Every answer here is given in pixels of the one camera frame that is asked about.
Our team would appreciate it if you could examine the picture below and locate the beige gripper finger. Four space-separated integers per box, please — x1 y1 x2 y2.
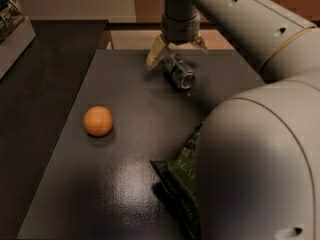
145 34 170 71
191 34 208 53

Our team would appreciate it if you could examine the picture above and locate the silver green 7up can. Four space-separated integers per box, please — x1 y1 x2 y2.
162 53 196 90

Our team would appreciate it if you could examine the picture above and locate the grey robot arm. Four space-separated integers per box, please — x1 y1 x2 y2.
146 0 320 240

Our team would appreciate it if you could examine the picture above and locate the orange ball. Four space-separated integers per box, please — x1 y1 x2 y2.
83 106 114 137

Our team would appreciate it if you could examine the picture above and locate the green Kettle chips bag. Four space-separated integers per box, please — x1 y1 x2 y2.
150 123 203 240

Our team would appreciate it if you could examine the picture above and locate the dark side table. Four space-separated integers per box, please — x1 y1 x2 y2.
0 20 107 240

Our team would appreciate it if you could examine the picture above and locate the white snack display box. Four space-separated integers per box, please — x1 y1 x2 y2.
0 0 36 79

